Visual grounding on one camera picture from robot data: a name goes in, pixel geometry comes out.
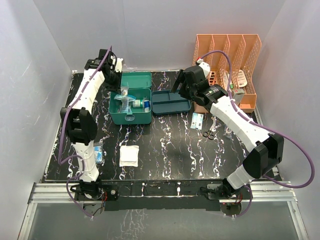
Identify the black handled scissors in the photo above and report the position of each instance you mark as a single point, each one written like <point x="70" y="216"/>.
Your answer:
<point x="209" y="134"/>

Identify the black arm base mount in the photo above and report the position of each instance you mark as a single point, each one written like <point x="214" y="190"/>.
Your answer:
<point x="178" y="194"/>

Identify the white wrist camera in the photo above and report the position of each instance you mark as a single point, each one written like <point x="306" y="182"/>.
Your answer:
<point x="204" y="65"/>
<point x="118" y="65"/>

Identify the white tube packages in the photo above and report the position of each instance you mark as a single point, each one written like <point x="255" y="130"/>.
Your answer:
<point x="226" y="80"/>

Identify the white blister card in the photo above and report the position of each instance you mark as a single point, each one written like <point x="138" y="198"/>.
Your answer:
<point x="241" y="79"/>

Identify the white plastic medicine bottle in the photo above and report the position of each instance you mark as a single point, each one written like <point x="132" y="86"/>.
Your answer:
<point x="138" y="103"/>

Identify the dark teal divider tray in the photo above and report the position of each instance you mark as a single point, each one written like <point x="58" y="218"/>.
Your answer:
<point x="164" y="102"/>

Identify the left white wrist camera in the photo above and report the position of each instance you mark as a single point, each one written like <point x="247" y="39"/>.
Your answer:
<point x="118" y="65"/>

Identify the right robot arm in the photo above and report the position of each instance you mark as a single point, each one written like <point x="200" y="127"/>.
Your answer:
<point x="265" y="150"/>

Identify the small clear ring bag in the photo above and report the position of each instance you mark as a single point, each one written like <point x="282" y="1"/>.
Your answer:
<point x="228" y="132"/>

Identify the orange file organizer rack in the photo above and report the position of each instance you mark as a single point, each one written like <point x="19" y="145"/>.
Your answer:
<point x="243" y="51"/>

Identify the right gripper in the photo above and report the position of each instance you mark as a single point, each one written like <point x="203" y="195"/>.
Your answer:
<point x="181" y="79"/>

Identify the aluminium frame rail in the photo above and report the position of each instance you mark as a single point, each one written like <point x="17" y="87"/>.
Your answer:
<point x="163" y="210"/>

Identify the clear bag blue items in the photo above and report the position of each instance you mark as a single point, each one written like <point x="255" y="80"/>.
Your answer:
<point x="98" y="152"/>

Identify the blue mask package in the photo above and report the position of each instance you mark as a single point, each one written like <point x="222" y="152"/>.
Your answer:
<point x="125" y="104"/>

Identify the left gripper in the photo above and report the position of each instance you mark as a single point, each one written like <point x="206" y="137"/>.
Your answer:
<point x="116" y="87"/>

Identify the small teal zip bag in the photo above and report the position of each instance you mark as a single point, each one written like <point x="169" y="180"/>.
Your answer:
<point x="123" y="93"/>

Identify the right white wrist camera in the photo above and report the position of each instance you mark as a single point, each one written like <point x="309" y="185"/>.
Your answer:
<point x="204" y="65"/>

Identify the white gauze pad package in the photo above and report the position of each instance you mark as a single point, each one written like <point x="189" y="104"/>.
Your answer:
<point x="129" y="156"/>

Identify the green medicine kit box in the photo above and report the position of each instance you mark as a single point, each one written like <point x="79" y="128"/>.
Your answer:
<point x="132" y="106"/>

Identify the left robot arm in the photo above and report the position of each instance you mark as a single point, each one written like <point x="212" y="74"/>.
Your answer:
<point x="79" y="125"/>

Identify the blue white bandage roll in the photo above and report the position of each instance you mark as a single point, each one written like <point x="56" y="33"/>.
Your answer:
<point x="146" y="106"/>

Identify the white grey device box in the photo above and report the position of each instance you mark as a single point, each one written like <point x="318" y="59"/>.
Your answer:
<point x="238" y="95"/>

